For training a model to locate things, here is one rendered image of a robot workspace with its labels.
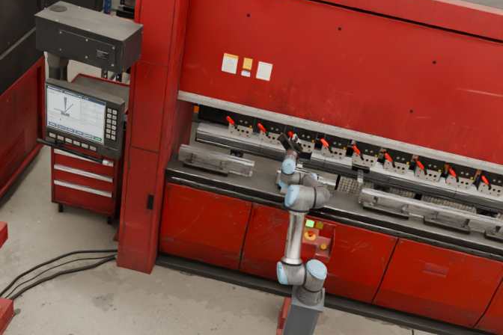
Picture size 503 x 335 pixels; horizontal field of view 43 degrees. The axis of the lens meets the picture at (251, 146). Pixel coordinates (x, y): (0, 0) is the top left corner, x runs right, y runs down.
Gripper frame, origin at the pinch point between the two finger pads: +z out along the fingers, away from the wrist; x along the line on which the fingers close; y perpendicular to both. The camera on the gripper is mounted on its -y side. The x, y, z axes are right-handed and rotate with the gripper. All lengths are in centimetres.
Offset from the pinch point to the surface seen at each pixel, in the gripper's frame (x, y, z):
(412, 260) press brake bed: 3, 117, -7
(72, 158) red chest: -147, -77, 19
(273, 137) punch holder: -12.6, -4.8, 4.1
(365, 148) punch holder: 28.6, 35.6, 2.9
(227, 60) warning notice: 2, -62, 3
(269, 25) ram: 36, -62, 3
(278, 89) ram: 13.0, -28.6, 2.9
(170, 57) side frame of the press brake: -13, -88, -18
